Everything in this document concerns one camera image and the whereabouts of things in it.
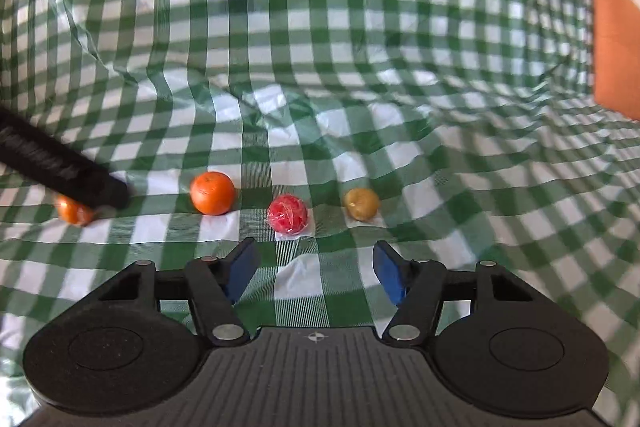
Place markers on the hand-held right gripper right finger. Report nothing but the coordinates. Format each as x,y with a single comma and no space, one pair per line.
390,274

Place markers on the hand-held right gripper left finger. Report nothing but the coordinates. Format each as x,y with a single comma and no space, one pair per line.
242,269

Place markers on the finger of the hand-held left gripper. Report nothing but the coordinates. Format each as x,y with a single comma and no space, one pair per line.
60,167

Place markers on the small orange mandarin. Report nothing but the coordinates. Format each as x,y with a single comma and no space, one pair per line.
75,215
212,193

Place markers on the red lychee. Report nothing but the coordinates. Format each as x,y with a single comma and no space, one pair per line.
287,214

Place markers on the tan longan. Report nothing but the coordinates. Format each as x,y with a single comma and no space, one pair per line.
362,203

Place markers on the green white checked cloth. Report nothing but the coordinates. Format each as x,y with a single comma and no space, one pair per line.
320,32

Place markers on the orange brown panel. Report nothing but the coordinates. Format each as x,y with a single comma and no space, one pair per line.
617,47

